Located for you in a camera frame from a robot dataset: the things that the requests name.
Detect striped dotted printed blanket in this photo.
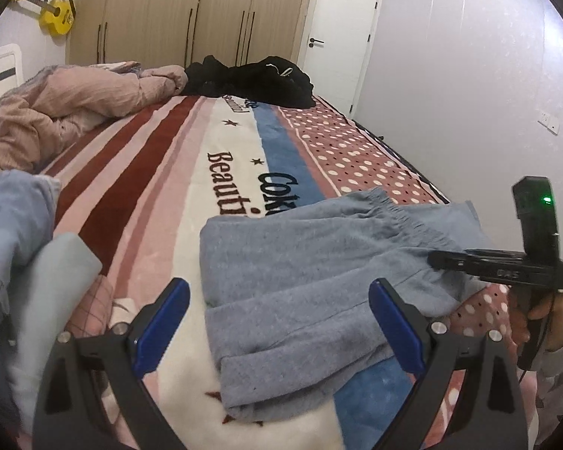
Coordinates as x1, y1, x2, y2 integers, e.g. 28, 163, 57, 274
7, 93, 541, 450

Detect black clothes pile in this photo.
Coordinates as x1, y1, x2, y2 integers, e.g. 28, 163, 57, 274
183, 55, 318, 109

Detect pink crumpled clothing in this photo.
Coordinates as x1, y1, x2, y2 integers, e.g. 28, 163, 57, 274
0, 60, 191, 185

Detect beige wardrobe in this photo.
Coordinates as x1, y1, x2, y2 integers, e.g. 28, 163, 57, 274
68, 0, 318, 69

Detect person's right forearm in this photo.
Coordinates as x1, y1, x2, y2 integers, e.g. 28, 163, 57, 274
527, 314, 563, 450

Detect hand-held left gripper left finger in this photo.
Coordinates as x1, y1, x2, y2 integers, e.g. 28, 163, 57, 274
33, 278, 191, 450

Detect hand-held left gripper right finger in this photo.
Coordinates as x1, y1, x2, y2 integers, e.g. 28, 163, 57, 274
368, 277, 529, 450

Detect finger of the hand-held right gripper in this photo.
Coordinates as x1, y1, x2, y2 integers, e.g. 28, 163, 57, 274
427, 247, 526, 285

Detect white wall socket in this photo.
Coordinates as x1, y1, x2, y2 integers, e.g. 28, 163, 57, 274
537, 109, 563, 135

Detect person's right hand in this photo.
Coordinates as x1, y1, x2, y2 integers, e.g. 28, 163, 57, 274
509, 289, 563, 353

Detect blue denim garment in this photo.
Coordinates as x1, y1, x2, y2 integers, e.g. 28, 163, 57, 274
0, 169, 63, 432

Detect white bed headboard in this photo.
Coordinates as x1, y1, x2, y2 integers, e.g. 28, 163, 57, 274
0, 42, 27, 105

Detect pink checked cloth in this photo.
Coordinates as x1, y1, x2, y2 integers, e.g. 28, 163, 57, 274
69, 274, 139, 336

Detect light blue cloth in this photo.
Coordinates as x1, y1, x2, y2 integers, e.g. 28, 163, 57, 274
7, 232, 105, 425

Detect white door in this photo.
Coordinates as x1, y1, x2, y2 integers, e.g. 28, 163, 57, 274
296, 0, 386, 119

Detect yellow guitar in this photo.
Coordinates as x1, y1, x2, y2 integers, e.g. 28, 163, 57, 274
11, 0, 76, 37

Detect grey-blue pants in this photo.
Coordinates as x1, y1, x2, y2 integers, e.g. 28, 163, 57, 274
199, 186, 504, 425

